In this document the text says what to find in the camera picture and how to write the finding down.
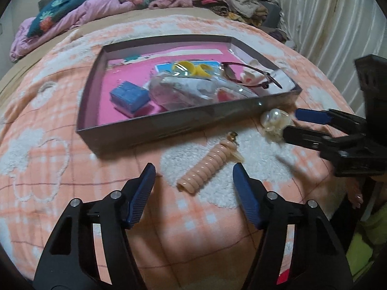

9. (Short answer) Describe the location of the red strap wristwatch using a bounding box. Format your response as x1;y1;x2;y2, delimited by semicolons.
220;62;283;90

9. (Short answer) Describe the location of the peach spiral hair tie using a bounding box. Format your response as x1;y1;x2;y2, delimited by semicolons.
176;131;246;195

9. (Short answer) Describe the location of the black beaded item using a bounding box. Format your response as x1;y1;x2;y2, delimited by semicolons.
148;72;257;111

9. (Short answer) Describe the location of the blue plastic jewelry case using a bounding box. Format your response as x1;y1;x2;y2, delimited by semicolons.
110;81;151;118

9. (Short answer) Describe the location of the person's right hand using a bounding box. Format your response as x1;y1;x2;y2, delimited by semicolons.
346;177;363;208

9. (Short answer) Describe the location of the white packet in box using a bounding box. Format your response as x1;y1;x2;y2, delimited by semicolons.
270;69;295;92

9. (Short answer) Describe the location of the pink white hair clip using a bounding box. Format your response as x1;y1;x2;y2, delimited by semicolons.
240;67;267;85

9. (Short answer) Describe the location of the cream striped curtain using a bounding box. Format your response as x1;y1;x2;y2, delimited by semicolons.
274;0;386;116

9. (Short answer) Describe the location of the orange plaid cloud blanket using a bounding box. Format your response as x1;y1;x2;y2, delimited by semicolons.
1;9;350;289

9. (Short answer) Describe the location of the grey shallow cardboard box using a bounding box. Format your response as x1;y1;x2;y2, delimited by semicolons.
76;35;302;154

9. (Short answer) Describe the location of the pile of clothes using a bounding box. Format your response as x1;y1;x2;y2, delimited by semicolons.
192;0;290;44

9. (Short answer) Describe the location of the pink fluffy garment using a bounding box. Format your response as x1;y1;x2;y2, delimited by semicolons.
148;0;193;9

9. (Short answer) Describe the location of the tan bed sheet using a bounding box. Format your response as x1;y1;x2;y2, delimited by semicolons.
1;8;220;100

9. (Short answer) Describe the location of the pink paper box liner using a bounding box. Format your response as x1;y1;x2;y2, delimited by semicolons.
97;43;240;126

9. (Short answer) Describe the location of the purple floral quilt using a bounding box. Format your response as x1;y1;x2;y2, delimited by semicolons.
9;0;149;62

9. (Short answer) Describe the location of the yellow plastic bracelet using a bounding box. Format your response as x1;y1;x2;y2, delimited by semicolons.
172;60;214;78

